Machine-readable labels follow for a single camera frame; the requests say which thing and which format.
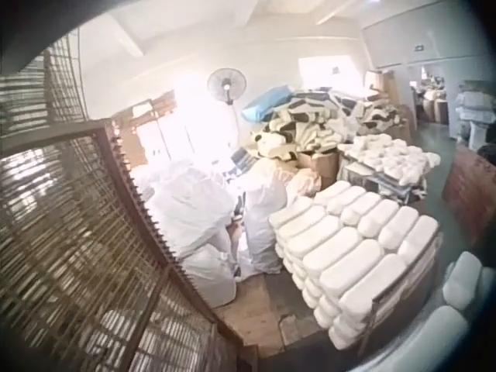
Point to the brown cardboard carton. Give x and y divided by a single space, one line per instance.
321 164

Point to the white foam pillow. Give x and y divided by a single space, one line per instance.
438 333
465 277

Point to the stack of white foam pillows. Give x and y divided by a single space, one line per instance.
348 248

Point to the heap of cream brown covers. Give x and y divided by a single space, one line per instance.
310 120

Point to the white woven sack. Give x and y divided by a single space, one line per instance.
265 217

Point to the standing pedestal fan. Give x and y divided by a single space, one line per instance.
228 87

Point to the heap of white bags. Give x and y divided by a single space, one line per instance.
474 112

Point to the heap of white sacks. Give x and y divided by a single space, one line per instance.
186 221

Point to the brown cardboard boxes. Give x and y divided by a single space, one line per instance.
149 120

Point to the brown wooden board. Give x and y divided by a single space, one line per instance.
470 186

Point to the blue plastic bag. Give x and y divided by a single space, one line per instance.
267 102

